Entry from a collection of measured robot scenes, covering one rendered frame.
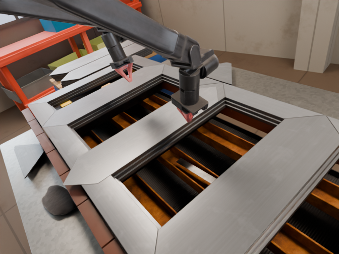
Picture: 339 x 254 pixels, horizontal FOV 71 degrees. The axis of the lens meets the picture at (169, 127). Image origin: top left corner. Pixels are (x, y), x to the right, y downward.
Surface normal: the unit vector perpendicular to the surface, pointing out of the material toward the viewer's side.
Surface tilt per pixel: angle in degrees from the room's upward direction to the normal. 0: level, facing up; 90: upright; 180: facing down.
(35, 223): 0
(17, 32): 90
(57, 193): 1
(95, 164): 0
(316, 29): 90
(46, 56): 90
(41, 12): 91
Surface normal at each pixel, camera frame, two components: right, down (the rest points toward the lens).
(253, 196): -0.19, -0.77
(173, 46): 0.48, 0.30
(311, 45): -0.66, 0.55
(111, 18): 0.68, 0.33
